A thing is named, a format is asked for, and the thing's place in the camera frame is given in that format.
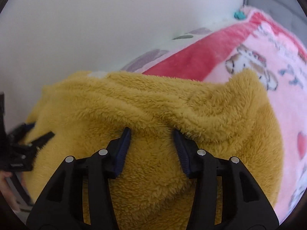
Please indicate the pink printed blanket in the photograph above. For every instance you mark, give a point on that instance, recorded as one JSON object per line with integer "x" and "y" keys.
{"x": 275, "y": 64}

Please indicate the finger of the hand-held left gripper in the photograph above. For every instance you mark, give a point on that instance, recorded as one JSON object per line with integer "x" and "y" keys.
{"x": 24, "y": 129}
{"x": 44, "y": 137}

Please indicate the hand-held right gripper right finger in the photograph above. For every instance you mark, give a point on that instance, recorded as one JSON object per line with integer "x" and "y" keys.
{"x": 181, "y": 149}

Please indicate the person's left hand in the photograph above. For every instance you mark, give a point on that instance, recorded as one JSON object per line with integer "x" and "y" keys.
{"x": 8, "y": 189}

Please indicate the teal small item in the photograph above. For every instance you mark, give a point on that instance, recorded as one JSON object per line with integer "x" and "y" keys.
{"x": 239, "y": 15}

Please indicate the yellow fleece garment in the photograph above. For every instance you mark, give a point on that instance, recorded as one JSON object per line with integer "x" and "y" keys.
{"x": 156, "y": 115}

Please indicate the white leaf print bed sheet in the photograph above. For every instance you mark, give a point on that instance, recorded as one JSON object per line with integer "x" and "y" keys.
{"x": 158, "y": 50}

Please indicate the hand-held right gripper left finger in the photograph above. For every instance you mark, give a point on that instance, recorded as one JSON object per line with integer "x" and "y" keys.
{"x": 122, "y": 149}

